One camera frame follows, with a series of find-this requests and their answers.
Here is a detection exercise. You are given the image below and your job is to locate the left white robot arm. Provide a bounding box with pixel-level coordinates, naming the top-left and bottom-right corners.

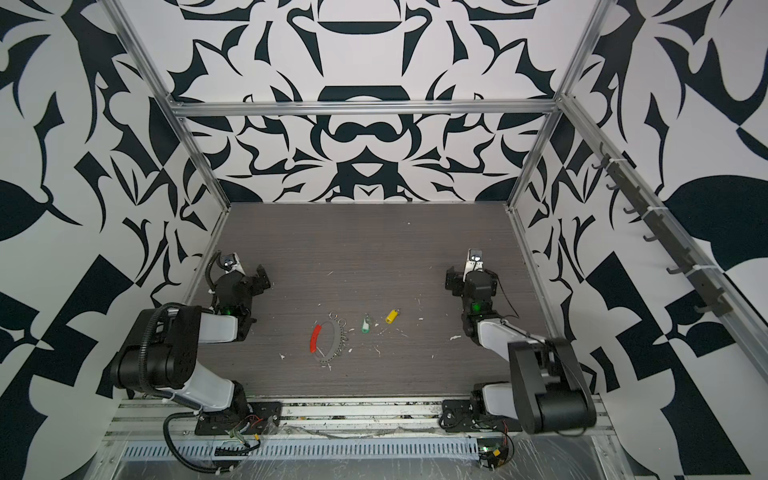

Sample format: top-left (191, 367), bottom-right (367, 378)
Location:
top-left (109, 252), bottom-right (272, 476)

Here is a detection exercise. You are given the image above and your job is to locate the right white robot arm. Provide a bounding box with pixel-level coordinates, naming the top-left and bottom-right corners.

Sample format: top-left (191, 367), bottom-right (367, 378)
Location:
top-left (445, 268), bottom-right (597, 434)

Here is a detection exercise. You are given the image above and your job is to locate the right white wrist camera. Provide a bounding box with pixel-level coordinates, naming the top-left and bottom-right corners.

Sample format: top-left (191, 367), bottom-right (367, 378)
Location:
top-left (463, 248), bottom-right (484, 279)

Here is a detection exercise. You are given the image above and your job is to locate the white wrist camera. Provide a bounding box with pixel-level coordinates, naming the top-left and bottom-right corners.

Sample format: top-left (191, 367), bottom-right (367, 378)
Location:
top-left (217, 253), bottom-right (245, 275)
top-left (463, 248), bottom-right (484, 279)

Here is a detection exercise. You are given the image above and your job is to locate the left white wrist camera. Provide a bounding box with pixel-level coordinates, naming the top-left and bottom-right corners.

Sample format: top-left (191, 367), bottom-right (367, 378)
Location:
top-left (217, 253), bottom-right (245, 275)

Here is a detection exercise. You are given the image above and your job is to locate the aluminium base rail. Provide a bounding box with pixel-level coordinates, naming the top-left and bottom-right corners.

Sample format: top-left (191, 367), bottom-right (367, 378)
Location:
top-left (107, 394), bottom-right (616, 436)

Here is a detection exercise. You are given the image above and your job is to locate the white slotted cable duct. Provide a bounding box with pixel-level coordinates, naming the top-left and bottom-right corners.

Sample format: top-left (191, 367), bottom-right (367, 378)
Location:
top-left (119, 436), bottom-right (481, 462)

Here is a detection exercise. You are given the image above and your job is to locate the black wall hook rack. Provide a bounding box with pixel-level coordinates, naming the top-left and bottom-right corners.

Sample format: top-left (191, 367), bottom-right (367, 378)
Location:
top-left (594, 146), bottom-right (734, 317)

